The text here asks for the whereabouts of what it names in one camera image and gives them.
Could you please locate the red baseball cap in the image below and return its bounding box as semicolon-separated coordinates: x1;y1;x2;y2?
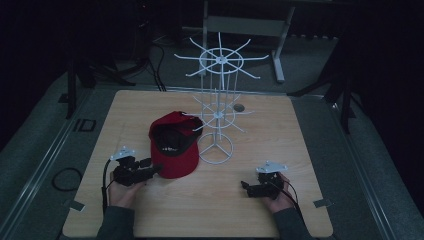
148;110;204;180

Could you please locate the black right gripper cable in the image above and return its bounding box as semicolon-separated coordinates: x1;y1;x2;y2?
269;178;306;224

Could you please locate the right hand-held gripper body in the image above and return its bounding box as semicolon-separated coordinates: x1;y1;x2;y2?
249;160;289;201

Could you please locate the person's right hand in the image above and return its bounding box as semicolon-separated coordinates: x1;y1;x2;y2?
261;173;296;214

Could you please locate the grey metal stand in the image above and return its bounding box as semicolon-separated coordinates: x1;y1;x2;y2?
198;0;296;84

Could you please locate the black tripod stand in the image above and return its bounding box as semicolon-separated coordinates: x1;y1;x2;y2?
287;56;359;135
65;56;151;120

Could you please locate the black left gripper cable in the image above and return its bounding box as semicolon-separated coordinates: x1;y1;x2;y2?
101;159;116;214

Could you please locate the black floor socket plate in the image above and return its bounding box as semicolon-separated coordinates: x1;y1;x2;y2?
73;118;98;133

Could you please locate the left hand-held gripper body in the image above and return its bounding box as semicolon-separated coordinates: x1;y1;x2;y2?
109;145;149;187

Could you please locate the white wire hat rack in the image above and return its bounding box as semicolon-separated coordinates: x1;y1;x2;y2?
173;31;270;165

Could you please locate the black coiled floor cable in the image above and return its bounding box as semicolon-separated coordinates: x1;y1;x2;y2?
51;167;84;193

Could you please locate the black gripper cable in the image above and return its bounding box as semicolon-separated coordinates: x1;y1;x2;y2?
101;159;116;214
269;178;306;224

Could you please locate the person's left hand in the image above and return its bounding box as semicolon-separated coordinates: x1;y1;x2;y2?
108;180;147;210

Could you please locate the grey tape strip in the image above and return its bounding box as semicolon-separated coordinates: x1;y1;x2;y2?
313;198;334;208
66;199;86;212

